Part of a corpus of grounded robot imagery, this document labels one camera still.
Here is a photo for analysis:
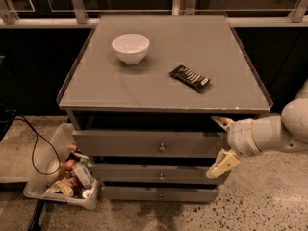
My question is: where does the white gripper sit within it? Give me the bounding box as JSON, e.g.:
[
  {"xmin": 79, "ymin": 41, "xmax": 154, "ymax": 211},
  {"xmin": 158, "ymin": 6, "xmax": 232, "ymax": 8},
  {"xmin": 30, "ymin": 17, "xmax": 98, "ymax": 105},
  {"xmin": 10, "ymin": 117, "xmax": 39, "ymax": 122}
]
[{"xmin": 206, "ymin": 115, "xmax": 261, "ymax": 179}]

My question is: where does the grey top drawer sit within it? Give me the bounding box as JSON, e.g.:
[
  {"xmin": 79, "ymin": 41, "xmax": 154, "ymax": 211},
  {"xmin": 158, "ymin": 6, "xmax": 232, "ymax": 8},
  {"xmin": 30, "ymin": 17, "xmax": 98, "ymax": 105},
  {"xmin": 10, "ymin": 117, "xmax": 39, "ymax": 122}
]
[{"xmin": 72, "ymin": 130, "xmax": 228, "ymax": 158}]

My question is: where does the grey drawer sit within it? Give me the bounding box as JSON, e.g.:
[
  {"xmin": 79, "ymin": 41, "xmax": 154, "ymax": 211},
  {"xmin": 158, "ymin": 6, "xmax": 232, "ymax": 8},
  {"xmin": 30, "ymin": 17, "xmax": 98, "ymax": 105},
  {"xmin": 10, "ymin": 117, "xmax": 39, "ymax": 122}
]
[
  {"xmin": 92, "ymin": 164, "xmax": 228, "ymax": 185},
  {"xmin": 72, "ymin": 130, "xmax": 228, "ymax": 158},
  {"xmin": 102, "ymin": 186, "xmax": 219, "ymax": 203}
]

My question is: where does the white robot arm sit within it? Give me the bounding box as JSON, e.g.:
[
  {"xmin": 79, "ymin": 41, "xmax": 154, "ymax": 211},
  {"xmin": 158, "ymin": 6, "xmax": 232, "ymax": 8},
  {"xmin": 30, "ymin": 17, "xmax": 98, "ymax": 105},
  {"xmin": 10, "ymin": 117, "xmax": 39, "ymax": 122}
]
[{"xmin": 206, "ymin": 80, "xmax": 308, "ymax": 178}]

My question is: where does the grey drawer cabinet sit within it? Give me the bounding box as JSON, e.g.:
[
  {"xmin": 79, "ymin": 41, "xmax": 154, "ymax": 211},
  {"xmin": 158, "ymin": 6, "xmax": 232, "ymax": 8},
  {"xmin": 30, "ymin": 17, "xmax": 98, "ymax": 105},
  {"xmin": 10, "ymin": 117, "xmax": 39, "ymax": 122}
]
[{"xmin": 58, "ymin": 15, "xmax": 272, "ymax": 189}]

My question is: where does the grey bottom drawer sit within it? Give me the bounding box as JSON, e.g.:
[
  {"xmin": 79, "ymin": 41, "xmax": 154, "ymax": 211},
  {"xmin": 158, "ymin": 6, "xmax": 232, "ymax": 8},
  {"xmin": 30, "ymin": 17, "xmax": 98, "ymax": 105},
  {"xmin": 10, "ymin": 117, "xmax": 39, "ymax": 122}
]
[{"xmin": 102, "ymin": 186, "xmax": 219, "ymax": 203}]

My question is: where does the grey middle drawer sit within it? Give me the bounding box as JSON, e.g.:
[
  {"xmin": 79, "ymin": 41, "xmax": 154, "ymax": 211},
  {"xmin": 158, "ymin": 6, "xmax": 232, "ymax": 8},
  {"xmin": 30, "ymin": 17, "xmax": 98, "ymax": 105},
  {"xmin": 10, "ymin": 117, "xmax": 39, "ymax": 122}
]
[{"xmin": 92, "ymin": 164, "xmax": 228, "ymax": 185}]

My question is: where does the black snack bar wrapper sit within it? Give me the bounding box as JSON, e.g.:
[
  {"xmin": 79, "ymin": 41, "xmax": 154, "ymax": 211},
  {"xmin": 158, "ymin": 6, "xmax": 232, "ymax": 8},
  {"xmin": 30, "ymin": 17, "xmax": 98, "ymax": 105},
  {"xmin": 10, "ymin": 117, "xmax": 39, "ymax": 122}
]
[{"xmin": 169, "ymin": 65, "xmax": 210, "ymax": 93}]

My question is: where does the white ceramic bowl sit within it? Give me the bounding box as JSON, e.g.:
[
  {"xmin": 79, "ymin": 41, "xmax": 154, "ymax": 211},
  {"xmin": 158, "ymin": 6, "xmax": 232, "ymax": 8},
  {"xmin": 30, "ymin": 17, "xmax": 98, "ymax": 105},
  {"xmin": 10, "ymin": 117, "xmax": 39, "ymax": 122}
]
[{"xmin": 112, "ymin": 34, "xmax": 150, "ymax": 64}]

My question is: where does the metal window railing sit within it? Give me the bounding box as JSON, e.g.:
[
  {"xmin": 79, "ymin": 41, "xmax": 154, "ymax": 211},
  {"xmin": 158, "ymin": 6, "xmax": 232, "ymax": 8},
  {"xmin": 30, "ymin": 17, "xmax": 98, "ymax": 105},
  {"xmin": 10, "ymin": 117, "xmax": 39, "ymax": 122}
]
[{"xmin": 0, "ymin": 0, "xmax": 308, "ymax": 28}]

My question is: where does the silver drink can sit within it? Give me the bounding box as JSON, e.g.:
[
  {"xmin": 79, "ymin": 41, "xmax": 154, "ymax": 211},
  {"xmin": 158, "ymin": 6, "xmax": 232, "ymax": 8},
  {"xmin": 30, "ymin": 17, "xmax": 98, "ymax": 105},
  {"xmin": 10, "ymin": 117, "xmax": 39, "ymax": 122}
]
[{"xmin": 72, "ymin": 162, "xmax": 94, "ymax": 188}]

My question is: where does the red apple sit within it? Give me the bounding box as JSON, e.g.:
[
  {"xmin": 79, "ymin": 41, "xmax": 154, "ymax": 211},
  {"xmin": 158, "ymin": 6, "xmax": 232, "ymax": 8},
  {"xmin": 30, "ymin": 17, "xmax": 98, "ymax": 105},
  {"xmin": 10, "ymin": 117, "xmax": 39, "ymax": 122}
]
[{"xmin": 64, "ymin": 159, "xmax": 76, "ymax": 171}]

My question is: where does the yellow snack bag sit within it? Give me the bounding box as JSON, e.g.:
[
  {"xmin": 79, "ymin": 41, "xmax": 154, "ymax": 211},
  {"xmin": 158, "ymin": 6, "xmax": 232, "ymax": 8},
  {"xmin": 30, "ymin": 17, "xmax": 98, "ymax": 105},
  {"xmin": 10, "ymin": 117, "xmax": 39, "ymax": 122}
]
[{"xmin": 46, "ymin": 178, "xmax": 78, "ymax": 197}]

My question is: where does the clear plastic bin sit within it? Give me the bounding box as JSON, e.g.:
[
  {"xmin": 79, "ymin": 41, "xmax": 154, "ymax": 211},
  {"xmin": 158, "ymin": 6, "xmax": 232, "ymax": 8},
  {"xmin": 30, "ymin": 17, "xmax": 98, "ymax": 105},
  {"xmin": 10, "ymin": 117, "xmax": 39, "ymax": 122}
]
[{"xmin": 23, "ymin": 123, "xmax": 99, "ymax": 210}]

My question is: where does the black cable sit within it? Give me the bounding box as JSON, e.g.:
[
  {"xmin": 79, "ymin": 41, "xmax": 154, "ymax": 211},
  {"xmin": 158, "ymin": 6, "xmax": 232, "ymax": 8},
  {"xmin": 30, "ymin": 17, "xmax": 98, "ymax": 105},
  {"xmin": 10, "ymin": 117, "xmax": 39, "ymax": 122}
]
[{"xmin": 0, "ymin": 103, "xmax": 62, "ymax": 176}]

